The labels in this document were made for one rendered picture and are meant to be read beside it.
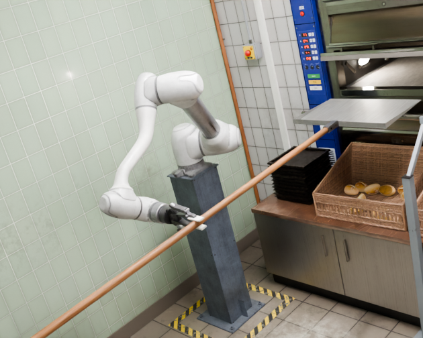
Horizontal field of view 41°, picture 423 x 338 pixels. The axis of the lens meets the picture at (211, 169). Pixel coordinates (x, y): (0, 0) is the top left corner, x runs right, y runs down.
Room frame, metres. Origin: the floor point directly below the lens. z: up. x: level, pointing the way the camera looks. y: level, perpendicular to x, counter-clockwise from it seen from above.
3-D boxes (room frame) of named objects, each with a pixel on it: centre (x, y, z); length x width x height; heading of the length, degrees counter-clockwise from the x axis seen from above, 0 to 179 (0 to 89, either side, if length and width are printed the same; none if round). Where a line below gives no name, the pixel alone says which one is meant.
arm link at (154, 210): (2.22, 0.26, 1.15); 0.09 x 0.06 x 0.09; 130
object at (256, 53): (3.71, -0.45, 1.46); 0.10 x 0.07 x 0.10; 40
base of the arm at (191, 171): (3.04, 0.12, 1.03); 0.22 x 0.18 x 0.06; 131
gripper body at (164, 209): (2.16, 0.21, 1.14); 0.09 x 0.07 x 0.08; 40
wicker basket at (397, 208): (2.86, -0.88, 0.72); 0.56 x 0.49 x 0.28; 42
